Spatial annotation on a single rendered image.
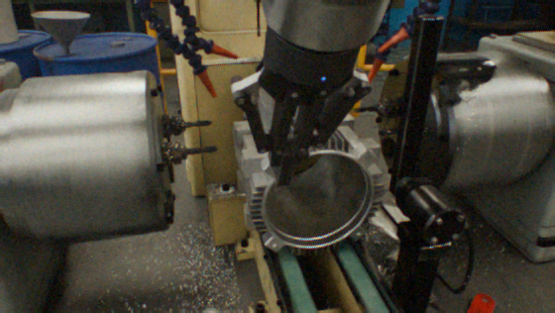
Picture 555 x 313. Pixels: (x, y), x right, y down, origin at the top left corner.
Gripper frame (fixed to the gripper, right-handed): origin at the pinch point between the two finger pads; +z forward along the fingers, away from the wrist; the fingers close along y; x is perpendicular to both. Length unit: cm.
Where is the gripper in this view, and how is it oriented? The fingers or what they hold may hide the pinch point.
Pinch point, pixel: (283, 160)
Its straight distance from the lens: 46.9
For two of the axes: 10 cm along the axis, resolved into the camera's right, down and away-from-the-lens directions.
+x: 1.9, 8.4, -5.0
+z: -1.1, 5.3, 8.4
